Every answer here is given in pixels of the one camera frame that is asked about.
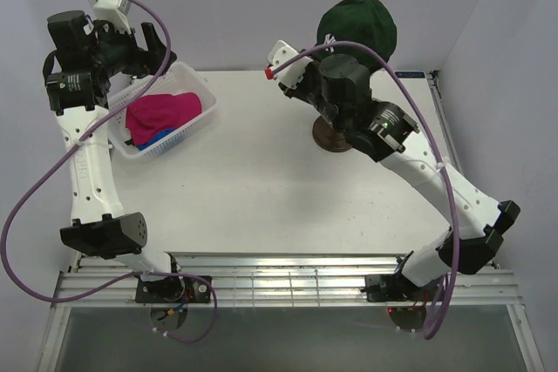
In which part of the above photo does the brown mannequin stand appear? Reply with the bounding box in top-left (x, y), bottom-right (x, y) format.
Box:
top-left (312, 117), bottom-right (351, 152)

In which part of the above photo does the pink cap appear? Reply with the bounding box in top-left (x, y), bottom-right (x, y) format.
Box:
top-left (125, 92), bottom-right (202, 148)

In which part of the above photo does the dark green NY cap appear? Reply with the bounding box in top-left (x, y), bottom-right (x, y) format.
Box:
top-left (316, 0), bottom-right (398, 62)

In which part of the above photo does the blue logo sticker right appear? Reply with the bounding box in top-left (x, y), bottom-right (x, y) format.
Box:
top-left (395, 71), bottom-right (426, 79)

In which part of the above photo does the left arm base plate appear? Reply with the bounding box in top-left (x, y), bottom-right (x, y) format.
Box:
top-left (134, 275), bottom-right (213, 304)

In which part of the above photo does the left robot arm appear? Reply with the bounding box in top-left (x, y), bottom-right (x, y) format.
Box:
top-left (43, 10), bottom-right (185, 302)

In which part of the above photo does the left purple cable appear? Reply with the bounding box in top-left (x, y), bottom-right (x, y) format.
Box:
top-left (0, 0), bottom-right (218, 344)

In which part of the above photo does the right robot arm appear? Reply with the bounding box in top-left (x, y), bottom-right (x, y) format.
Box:
top-left (269, 54), bottom-right (520, 301)

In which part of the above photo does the purple cable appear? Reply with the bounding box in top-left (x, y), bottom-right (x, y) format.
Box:
top-left (0, 0), bottom-right (218, 344)
top-left (272, 40), bottom-right (459, 341)

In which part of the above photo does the blue cap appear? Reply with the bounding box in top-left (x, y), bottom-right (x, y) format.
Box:
top-left (136, 129), bottom-right (174, 151)

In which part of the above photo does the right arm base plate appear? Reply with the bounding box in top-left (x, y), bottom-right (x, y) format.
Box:
top-left (360, 274), bottom-right (446, 302)

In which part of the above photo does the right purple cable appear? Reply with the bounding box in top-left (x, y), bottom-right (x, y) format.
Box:
top-left (272, 40), bottom-right (459, 341)

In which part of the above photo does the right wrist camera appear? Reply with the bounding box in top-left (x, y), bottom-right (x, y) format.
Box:
top-left (264, 40), bottom-right (312, 89)

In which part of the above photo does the aluminium rail frame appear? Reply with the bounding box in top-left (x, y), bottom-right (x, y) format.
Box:
top-left (37, 70), bottom-right (546, 372)

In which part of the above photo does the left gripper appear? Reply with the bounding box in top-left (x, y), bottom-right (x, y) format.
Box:
top-left (90, 17), bottom-right (176, 78)

